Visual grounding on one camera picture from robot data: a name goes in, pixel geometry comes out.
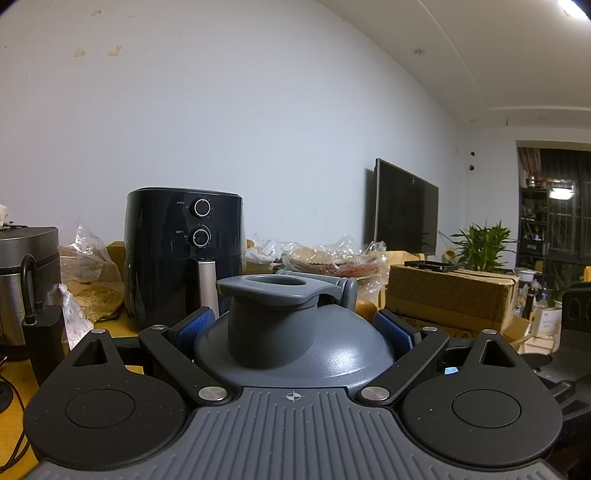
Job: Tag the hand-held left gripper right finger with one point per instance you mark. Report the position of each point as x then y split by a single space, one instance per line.
395 330

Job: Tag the grey rice cooker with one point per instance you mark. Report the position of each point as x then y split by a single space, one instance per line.
23 272

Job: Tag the green potted plant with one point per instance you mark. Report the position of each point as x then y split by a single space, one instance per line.
485 249

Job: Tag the black air fryer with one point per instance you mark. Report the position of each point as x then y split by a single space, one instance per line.
180 258

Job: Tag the large cardboard box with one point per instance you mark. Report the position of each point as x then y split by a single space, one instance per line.
450 295

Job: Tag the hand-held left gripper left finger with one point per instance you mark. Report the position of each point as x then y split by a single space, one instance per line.
196 325

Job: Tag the black flat television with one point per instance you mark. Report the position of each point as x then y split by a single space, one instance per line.
406 207

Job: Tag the black plastic frame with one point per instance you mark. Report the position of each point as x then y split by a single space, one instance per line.
431 266

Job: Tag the clear bag of flatbread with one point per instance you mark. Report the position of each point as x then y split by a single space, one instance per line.
90 286

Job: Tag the clear plastic bag of food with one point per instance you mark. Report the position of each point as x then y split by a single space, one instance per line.
323 263

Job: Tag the white tissue pack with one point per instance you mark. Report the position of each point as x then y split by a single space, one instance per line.
3 216

